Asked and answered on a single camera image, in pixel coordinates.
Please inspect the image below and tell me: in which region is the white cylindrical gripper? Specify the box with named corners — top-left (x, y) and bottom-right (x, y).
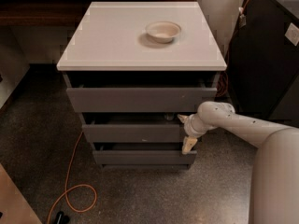
top-left (178, 114), bottom-right (215, 155)

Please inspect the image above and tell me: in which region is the silver 7up can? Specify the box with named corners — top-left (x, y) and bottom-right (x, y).
top-left (164, 113), bottom-right (175, 121)

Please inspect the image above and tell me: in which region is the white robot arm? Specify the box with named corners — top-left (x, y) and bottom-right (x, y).
top-left (178, 102), bottom-right (299, 224)

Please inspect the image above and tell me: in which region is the grey top drawer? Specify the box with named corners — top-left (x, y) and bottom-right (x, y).
top-left (66, 80), bottom-right (216, 113)

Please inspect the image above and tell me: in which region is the grey drawer cabinet white top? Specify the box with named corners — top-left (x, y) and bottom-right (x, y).
top-left (57, 2), bottom-right (226, 169)

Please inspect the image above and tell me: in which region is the black cabinet on right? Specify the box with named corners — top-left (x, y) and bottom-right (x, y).
top-left (227, 0), bottom-right (299, 127)

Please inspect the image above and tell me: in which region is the white paper bowl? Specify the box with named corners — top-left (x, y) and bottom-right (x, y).
top-left (146, 21), bottom-right (181, 44)

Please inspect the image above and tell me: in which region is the black plug on floor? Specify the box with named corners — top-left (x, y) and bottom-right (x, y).
top-left (53, 211), bottom-right (70, 224)

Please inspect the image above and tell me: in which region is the dark wooden shelf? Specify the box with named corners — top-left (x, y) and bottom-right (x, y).
top-left (0, 0), bottom-right (195, 27)

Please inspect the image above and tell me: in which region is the orange extension cable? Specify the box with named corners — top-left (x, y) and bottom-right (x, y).
top-left (46, 0), bottom-right (299, 224)

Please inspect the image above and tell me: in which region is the white wall socket plate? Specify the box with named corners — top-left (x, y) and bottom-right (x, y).
top-left (285, 22), bottom-right (299, 46)

